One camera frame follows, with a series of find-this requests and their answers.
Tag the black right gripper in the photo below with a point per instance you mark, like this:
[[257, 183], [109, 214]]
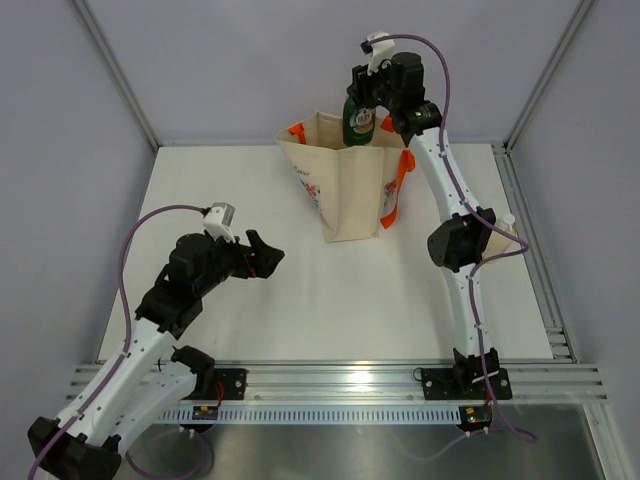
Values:
[[361, 82]]

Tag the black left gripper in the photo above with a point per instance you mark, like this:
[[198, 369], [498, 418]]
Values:
[[262, 258]]

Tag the green Fairy dish soap bottle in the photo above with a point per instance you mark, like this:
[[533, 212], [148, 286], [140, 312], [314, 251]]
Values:
[[358, 124]]

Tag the beige canvas tote bag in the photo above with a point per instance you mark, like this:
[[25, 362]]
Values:
[[355, 189]]

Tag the cream pump lotion bottle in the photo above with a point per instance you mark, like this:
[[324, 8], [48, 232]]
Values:
[[499, 244]]

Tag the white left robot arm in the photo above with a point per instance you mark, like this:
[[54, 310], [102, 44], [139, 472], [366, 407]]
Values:
[[89, 438]]

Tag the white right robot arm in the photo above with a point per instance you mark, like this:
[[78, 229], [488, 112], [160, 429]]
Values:
[[395, 81]]

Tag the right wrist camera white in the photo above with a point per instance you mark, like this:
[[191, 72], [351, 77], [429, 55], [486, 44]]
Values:
[[380, 47]]

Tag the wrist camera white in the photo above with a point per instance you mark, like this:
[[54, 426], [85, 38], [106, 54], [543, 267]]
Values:
[[217, 222], [380, 47]]

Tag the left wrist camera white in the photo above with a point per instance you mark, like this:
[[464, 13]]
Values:
[[217, 222]]

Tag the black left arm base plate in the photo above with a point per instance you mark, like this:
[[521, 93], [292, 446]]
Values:
[[229, 382]]

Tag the slotted white cable duct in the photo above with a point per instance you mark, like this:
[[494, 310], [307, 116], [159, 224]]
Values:
[[232, 413]]

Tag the left aluminium frame post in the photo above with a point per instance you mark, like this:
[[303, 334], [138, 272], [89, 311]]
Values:
[[101, 45]]

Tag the aluminium frame post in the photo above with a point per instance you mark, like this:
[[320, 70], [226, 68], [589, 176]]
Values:
[[101, 45], [567, 38]]

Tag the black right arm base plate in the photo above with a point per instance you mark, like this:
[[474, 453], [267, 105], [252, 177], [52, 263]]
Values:
[[439, 384]]

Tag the right aluminium frame post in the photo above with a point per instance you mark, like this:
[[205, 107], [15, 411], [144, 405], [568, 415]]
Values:
[[567, 38]]

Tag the right side aluminium rail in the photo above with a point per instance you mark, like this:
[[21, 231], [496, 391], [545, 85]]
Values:
[[559, 333]]

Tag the aluminium mounting rail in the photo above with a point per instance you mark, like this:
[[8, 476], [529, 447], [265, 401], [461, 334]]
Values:
[[397, 382]]

